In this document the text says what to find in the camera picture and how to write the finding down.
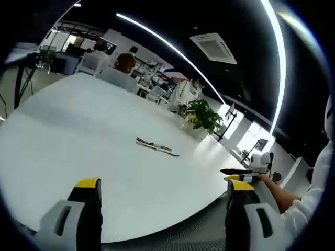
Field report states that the white standing desk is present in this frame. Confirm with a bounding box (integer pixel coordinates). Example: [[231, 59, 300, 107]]
[[4, 48, 40, 109]]

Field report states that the wall display screen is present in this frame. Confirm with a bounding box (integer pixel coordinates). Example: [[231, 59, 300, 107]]
[[104, 42, 118, 56]]

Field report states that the long ceiling light strip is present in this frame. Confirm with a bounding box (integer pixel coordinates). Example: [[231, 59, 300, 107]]
[[261, 0, 286, 133], [116, 13, 225, 105]]

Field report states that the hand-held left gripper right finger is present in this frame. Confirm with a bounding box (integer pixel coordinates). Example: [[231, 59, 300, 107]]
[[225, 179, 286, 251]]

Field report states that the monitor on black stand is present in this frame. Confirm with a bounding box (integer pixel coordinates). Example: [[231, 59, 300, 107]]
[[242, 138, 270, 162], [219, 102, 238, 140]]

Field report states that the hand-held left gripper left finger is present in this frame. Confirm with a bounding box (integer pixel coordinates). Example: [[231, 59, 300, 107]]
[[33, 178, 103, 251]]

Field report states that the ceiling air conditioner vent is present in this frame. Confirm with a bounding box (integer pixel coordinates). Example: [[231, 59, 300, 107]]
[[189, 32, 238, 65]]

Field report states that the white office chair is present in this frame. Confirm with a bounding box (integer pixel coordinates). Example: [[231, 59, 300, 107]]
[[95, 66, 139, 94]]

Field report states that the person's white clothing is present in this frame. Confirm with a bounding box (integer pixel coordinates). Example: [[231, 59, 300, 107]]
[[281, 94, 335, 236]]

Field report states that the potted green plant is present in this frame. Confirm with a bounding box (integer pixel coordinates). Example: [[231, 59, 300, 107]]
[[186, 98, 224, 136]]

